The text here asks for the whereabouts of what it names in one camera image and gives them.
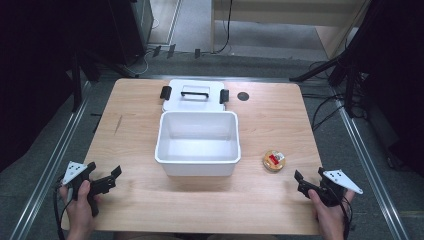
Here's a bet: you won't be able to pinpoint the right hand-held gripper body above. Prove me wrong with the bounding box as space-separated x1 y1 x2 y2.
296 166 365 208

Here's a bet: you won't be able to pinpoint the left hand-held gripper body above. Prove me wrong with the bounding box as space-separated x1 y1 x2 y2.
61 161 117 218

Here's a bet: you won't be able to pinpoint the person's left hand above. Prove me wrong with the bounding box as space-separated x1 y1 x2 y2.
59 179 103 240

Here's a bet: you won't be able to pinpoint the person's right hand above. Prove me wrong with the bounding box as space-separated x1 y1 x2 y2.
307 188 356 240

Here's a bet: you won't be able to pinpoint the round yellow red-label packet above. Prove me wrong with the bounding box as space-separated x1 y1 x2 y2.
261 149 287 173

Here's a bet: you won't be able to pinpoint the white plastic storage box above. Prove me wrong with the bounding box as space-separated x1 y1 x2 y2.
154 110 242 177

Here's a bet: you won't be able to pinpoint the black metal stand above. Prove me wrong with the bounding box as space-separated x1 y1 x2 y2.
68 46 138 113

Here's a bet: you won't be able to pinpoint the dark curtain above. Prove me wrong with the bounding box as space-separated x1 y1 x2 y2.
0 0 114 173
346 0 424 178

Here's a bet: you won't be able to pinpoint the black tripod stand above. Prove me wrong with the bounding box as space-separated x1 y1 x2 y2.
288 0 394 118

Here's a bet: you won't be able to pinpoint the black cabinet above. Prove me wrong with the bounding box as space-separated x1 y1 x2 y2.
108 0 155 67

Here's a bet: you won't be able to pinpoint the light wooden furniture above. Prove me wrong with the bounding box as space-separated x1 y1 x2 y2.
209 0 372 60

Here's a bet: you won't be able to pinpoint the metal floor rail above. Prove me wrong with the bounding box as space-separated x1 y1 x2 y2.
9 80 92 240
329 84 412 240

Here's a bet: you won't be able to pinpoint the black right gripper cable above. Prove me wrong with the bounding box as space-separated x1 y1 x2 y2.
334 189 355 240

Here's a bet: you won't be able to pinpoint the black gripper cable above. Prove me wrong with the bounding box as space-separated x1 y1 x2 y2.
52 176 74 240
334 189 355 240

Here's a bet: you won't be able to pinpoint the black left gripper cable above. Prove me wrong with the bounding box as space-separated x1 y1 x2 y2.
52 176 74 240

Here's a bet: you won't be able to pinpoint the black floor cables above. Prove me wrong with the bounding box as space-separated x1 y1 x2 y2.
300 59 354 132

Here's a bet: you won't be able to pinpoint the white box lid black handle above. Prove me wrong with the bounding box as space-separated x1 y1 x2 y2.
159 78 231 113

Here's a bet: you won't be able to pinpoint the white floor cable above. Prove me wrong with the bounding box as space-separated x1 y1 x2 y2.
128 18 162 76

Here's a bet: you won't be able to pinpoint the black hanging cable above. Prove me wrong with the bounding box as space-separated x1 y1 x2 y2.
214 0 234 55

